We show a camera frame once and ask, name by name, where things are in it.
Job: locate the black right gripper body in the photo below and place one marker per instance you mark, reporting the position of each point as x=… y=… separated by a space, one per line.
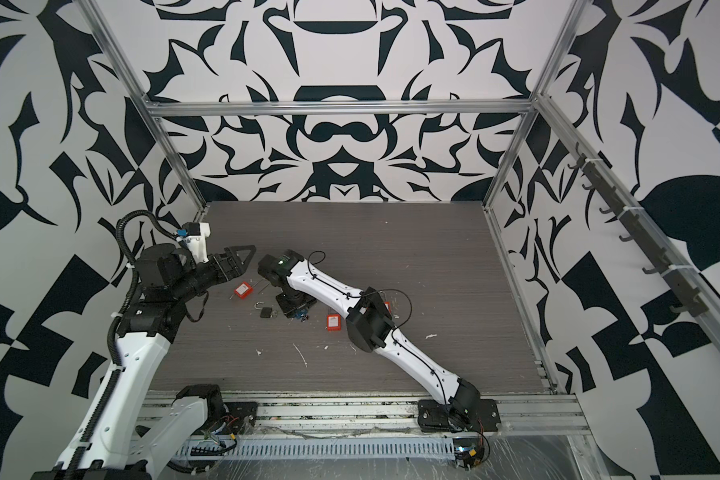
x=290 y=303

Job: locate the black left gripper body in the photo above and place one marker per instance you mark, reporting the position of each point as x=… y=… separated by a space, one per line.
x=219 y=273

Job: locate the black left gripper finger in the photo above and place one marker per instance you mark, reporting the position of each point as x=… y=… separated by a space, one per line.
x=242 y=252
x=243 y=263

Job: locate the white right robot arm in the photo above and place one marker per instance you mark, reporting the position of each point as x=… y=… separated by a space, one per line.
x=371 y=328

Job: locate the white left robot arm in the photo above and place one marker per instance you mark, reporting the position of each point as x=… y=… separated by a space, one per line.
x=106 y=445

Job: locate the small black padlock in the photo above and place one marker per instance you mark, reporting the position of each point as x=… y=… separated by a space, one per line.
x=265 y=312

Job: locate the black hook rack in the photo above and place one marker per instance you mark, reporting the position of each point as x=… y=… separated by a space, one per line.
x=642 y=230

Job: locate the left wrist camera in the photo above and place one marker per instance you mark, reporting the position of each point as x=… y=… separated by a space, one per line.
x=193 y=236

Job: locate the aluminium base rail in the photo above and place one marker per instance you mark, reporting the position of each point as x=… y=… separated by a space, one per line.
x=333 y=414

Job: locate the white slotted cable duct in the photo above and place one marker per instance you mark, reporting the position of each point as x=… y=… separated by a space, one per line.
x=320 y=449

